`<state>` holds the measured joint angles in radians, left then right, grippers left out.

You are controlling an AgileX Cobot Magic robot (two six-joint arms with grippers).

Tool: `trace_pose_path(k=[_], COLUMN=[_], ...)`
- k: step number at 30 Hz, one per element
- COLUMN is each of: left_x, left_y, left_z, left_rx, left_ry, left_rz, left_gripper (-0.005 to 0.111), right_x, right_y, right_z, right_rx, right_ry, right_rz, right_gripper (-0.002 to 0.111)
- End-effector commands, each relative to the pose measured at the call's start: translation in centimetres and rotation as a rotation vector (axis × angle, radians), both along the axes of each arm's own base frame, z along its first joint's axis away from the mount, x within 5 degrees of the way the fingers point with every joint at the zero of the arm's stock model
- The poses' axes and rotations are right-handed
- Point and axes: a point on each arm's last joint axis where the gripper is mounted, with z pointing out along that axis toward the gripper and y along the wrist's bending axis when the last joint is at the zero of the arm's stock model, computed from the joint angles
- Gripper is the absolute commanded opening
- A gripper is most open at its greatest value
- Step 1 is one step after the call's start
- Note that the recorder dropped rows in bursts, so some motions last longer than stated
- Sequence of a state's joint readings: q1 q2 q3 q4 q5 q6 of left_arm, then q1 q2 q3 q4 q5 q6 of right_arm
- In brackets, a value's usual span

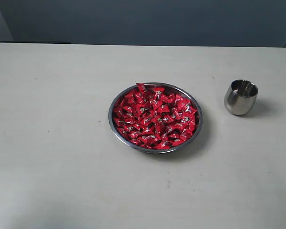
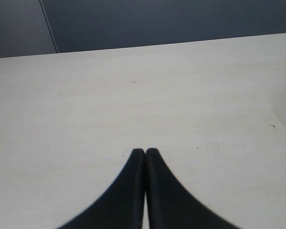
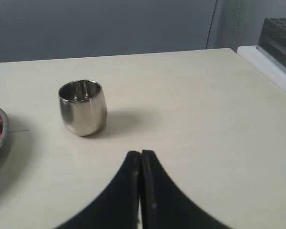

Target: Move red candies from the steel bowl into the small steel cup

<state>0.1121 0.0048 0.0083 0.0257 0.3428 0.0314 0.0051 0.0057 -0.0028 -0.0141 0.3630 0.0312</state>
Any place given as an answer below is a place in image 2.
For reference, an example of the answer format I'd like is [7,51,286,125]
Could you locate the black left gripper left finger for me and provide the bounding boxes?
[60,148,146,229]

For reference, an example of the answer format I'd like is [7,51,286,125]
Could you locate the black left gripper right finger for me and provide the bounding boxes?
[145,148,237,229]

